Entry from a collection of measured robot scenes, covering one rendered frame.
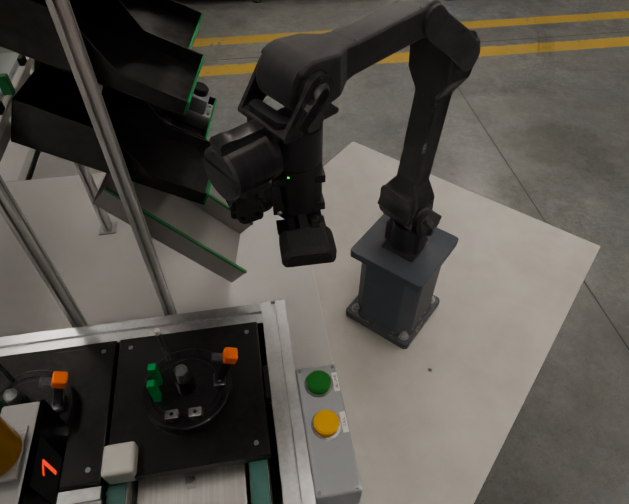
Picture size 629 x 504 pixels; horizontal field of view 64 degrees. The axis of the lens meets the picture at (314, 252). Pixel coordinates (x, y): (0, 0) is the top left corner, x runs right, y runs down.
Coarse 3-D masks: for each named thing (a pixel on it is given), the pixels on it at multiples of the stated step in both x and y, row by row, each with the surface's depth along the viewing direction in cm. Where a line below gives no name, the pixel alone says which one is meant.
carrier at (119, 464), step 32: (128, 352) 86; (160, 352) 86; (192, 352) 84; (256, 352) 86; (128, 384) 82; (160, 384) 80; (192, 384) 78; (224, 384) 79; (256, 384) 82; (128, 416) 78; (160, 416) 76; (192, 416) 75; (224, 416) 78; (256, 416) 78; (128, 448) 73; (160, 448) 75; (192, 448) 75; (224, 448) 75; (256, 448) 75; (128, 480) 73
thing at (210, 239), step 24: (144, 192) 89; (120, 216) 82; (144, 216) 82; (168, 216) 90; (192, 216) 95; (216, 216) 99; (168, 240) 86; (192, 240) 86; (216, 240) 96; (216, 264) 90
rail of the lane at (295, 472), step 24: (264, 312) 93; (264, 336) 89; (288, 336) 89; (288, 360) 86; (264, 384) 82; (288, 384) 83; (288, 408) 81; (288, 432) 78; (288, 456) 75; (288, 480) 73
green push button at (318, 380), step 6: (312, 372) 84; (318, 372) 83; (324, 372) 83; (312, 378) 83; (318, 378) 83; (324, 378) 83; (330, 378) 83; (312, 384) 82; (318, 384) 82; (324, 384) 82; (330, 384) 82; (312, 390) 81; (318, 390) 81; (324, 390) 81
